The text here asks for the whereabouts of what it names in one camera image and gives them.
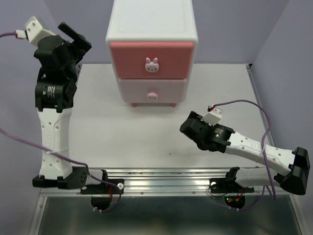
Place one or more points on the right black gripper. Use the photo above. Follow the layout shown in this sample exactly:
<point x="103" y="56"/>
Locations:
<point x="193" y="114"/>

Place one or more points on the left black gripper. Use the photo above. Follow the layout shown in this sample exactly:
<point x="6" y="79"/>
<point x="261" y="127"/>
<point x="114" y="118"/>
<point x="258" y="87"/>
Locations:
<point x="78" y="38"/>

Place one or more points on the light pink drawer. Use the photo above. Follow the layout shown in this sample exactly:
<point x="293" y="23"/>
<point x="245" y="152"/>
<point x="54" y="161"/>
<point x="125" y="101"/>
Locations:
<point x="152" y="90"/>

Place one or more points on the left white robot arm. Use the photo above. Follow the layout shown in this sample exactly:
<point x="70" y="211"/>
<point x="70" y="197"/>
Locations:
<point x="54" y="96"/>

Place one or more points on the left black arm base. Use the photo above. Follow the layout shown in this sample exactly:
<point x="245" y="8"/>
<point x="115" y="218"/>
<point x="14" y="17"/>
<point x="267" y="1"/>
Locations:
<point x="105" y="198"/>

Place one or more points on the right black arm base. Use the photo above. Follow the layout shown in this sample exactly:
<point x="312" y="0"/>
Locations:
<point x="232" y="193"/>

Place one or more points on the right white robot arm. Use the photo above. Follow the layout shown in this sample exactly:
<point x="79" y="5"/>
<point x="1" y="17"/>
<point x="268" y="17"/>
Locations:
<point x="287" y="169"/>

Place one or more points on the white shoe cabinet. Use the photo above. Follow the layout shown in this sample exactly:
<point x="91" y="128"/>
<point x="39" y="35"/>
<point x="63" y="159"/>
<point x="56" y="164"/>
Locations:
<point x="152" y="21"/>

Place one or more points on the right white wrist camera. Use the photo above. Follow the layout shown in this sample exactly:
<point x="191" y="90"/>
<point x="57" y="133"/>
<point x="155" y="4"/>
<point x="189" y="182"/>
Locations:
<point x="213" y="116"/>

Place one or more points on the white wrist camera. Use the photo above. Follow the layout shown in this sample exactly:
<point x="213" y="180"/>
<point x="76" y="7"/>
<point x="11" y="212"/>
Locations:
<point x="35" y="30"/>
<point x="213" y="116"/>

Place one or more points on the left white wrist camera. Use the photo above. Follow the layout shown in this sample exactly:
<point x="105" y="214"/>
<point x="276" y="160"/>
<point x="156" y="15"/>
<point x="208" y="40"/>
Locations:
<point x="35" y="30"/>

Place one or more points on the aluminium mounting rail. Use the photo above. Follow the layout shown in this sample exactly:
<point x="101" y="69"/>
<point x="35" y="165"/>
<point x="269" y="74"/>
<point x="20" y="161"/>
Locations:
<point x="155" y="182"/>

